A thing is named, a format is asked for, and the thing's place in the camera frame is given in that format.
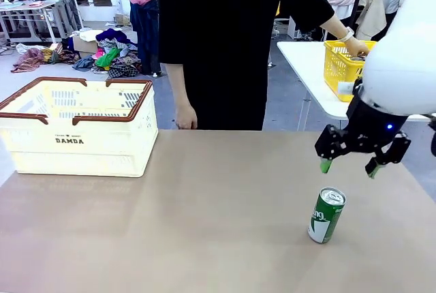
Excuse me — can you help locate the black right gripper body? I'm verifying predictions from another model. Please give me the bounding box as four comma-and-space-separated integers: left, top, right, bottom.
342, 78, 410, 156

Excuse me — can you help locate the green Chilsung drink can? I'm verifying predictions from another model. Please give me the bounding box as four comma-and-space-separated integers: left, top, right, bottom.
307, 186, 347, 245

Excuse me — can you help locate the person's right forearm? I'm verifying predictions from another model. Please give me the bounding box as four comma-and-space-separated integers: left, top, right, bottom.
164, 63, 191, 106

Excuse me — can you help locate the person's left forearm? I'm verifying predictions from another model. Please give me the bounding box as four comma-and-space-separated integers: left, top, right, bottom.
320, 16, 352, 41

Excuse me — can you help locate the yellow plastic basket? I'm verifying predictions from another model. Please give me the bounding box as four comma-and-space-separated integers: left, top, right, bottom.
323, 40, 377, 103

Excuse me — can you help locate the cream plastic shopping basket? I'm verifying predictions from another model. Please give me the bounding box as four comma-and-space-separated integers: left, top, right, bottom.
0, 76, 159, 179

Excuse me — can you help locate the person's left hand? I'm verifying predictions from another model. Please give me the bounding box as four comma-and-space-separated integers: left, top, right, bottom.
345, 37, 371, 57

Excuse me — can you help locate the person's right hand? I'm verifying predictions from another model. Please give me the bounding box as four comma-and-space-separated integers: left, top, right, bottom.
174, 102, 198, 131

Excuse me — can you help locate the white side table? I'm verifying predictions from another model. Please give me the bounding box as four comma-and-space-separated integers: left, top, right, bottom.
276, 40, 436, 132

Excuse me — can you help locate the white wrist watch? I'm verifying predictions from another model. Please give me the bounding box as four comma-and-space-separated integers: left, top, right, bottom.
341, 26, 356, 44

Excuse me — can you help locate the beige hanging coat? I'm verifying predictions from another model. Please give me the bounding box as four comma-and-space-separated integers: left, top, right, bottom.
356, 0, 388, 42

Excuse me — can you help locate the person in black shirt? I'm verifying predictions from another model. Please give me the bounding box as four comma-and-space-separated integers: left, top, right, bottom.
158, 0, 337, 132

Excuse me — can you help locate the bystander in pink top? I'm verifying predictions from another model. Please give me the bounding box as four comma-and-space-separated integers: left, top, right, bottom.
114, 0, 161, 76

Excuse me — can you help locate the pile of colourful clothes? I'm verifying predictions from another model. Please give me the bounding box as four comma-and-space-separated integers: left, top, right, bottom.
66, 27, 142, 80

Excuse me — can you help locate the open cardboard box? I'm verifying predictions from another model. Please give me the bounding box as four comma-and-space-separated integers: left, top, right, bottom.
70, 33, 100, 55

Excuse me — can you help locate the patterned brown cloth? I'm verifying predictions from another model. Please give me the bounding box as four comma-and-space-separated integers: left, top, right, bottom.
11, 42, 81, 74

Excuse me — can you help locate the grey background workbench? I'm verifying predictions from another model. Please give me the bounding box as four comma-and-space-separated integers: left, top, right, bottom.
0, 0, 83, 44

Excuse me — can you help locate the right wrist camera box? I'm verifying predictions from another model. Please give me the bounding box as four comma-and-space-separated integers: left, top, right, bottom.
337, 81, 356, 95

